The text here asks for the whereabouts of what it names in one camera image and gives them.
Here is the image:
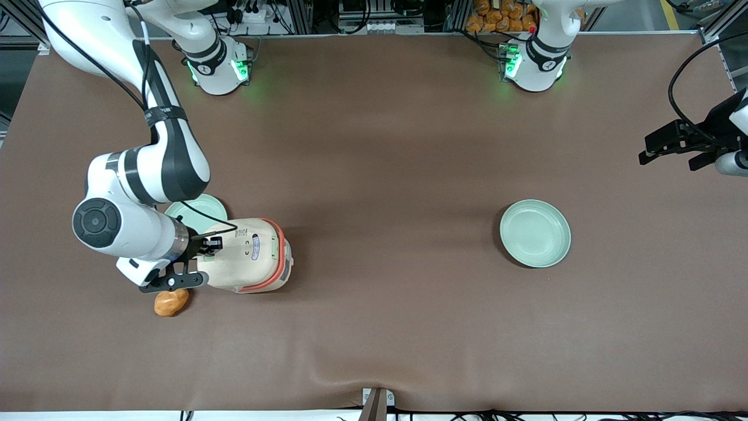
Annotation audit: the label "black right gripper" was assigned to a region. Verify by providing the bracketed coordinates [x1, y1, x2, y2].
[175, 225, 225, 275]

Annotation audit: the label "white terminal block strip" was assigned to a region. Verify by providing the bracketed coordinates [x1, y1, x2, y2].
[339, 20, 425, 35]

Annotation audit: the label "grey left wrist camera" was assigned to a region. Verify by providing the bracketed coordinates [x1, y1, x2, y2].
[688, 150, 748, 177]

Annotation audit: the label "metal table edge bracket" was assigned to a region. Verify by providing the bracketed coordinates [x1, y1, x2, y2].
[362, 388, 396, 421]

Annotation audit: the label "white power strip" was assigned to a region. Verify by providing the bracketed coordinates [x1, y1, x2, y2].
[230, 5, 276, 25]

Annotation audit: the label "aluminium frame post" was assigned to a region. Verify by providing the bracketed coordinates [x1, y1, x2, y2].
[0, 0, 50, 54]
[698, 0, 748, 45]

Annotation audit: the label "cream rice cooker orange trim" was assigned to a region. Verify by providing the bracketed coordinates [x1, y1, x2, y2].
[197, 218, 295, 294]

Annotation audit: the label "black cables along table edge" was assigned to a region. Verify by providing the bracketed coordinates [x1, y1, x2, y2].
[336, 409, 748, 421]

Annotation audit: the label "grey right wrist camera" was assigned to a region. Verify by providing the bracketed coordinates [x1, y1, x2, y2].
[139, 260, 210, 294]

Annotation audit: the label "bag of orange bread rolls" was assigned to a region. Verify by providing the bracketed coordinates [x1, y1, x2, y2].
[466, 0, 539, 34]

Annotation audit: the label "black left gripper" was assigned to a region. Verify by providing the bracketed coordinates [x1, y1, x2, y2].
[638, 88, 748, 166]

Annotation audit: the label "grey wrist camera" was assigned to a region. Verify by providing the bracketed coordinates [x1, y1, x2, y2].
[688, 150, 748, 177]
[139, 260, 210, 294]

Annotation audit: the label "pale green plate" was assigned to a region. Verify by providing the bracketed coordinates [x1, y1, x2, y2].
[164, 194, 228, 226]
[499, 199, 572, 268]

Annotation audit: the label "brown potato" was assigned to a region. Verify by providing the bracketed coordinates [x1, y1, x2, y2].
[154, 288, 190, 318]

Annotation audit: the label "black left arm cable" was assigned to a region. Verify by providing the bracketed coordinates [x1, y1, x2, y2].
[668, 29, 748, 148]

